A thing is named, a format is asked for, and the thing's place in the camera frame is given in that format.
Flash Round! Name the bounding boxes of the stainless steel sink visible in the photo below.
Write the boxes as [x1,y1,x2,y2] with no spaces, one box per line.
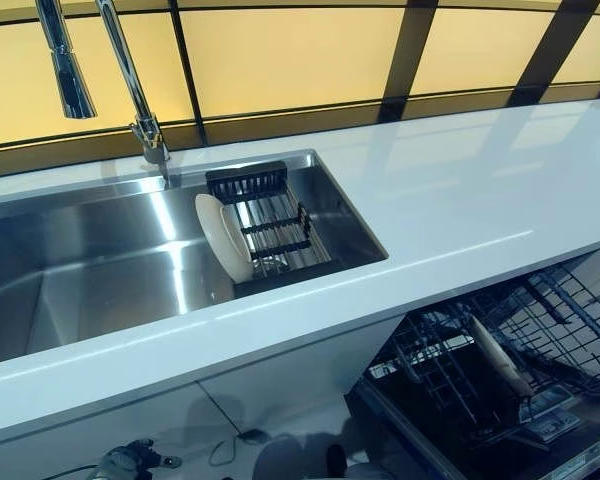
[0,148,389,369]

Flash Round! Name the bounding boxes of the shallow dishwasher wire rack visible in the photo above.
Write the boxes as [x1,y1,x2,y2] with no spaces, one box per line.
[522,262,600,396]

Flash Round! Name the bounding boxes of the robot left leg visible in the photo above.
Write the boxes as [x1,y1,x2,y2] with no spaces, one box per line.
[263,438,309,480]

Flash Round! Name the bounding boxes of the black dish drying rack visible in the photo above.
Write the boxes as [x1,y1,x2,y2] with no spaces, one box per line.
[204,160,332,297]

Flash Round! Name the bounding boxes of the large dishwasher wire rack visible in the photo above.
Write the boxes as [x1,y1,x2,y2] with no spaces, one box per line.
[379,299,599,451]

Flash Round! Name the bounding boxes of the cream round plate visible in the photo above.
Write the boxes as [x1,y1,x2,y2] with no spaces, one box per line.
[467,313,533,397]
[194,193,255,285]

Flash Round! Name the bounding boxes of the chrome kitchen faucet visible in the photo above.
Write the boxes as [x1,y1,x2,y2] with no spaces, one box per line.
[34,0,181,189]

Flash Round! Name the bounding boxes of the yellow window black frame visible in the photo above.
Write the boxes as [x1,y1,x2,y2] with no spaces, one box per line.
[0,0,600,179]

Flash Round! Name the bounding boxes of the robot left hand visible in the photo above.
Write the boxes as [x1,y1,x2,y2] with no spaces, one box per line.
[101,438,182,480]

